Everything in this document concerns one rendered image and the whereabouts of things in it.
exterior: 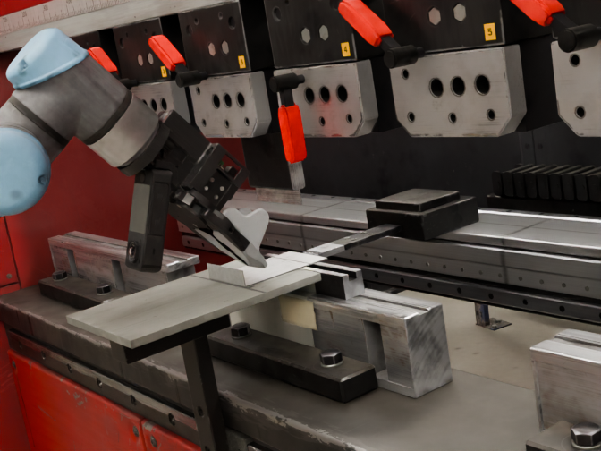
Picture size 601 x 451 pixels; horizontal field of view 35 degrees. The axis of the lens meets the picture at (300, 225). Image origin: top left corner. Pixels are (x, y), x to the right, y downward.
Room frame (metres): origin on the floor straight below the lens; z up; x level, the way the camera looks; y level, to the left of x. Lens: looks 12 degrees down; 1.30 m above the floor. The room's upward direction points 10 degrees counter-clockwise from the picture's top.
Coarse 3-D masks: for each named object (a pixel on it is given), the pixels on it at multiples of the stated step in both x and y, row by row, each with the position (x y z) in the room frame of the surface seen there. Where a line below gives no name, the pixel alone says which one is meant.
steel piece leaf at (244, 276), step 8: (208, 264) 1.19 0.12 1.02; (272, 264) 1.21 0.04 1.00; (280, 264) 1.20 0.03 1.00; (288, 264) 1.19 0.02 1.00; (296, 264) 1.19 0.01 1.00; (304, 264) 1.18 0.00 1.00; (208, 272) 1.19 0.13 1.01; (216, 272) 1.17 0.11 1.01; (224, 272) 1.16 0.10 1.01; (232, 272) 1.14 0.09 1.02; (240, 272) 1.12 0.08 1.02; (248, 272) 1.19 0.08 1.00; (256, 272) 1.18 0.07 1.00; (264, 272) 1.17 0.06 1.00; (272, 272) 1.17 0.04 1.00; (280, 272) 1.16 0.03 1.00; (288, 272) 1.16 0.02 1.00; (216, 280) 1.18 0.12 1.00; (224, 280) 1.16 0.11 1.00; (232, 280) 1.14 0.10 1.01; (240, 280) 1.13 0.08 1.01; (248, 280) 1.15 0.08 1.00; (256, 280) 1.14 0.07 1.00; (264, 280) 1.14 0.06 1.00
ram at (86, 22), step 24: (0, 0) 1.80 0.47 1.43; (24, 0) 1.70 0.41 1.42; (48, 0) 1.62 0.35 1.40; (144, 0) 1.35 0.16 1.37; (168, 0) 1.29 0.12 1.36; (192, 0) 1.24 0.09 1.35; (216, 0) 1.19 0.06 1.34; (48, 24) 1.64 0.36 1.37; (72, 24) 1.56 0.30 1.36; (96, 24) 1.49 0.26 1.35; (120, 24) 1.42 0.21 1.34; (0, 48) 1.85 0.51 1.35
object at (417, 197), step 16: (400, 192) 1.38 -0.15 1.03; (416, 192) 1.36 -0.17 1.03; (432, 192) 1.34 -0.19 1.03; (448, 192) 1.32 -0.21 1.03; (368, 208) 1.36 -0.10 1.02; (384, 208) 1.34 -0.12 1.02; (400, 208) 1.31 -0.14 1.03; (416, 208) 1.28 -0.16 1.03; (432, 208) 1.29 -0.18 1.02; (448, 208) 1.29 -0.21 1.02; (464, 208) 1.31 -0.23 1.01; (368, 224) 1.36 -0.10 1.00; (384, 224) 1.33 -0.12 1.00; (400, 224) 1.30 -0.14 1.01; (416, 224) 1.27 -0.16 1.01; (432, 224) 1.27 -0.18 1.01; (448, 224) 1.29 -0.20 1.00; (464, 224) 1.31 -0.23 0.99; (336, 240) 1.27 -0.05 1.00; (352, 240) 1.25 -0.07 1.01; (368, 240) 1.26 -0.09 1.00; (320, 256) 1.21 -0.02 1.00
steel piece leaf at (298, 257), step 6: (288, 252) 1.26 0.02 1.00; (294, 252) 1.25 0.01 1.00; (282, 258) 1.23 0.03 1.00; (288, 258) 1.23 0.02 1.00; (294, 258) 1.22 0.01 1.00; (300, 258) 1.21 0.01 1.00; (306, 258) 1.21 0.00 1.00; (312, 258) 1.20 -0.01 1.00; (318, 258) 1.20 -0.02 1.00; (324, 258) 1.19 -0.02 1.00
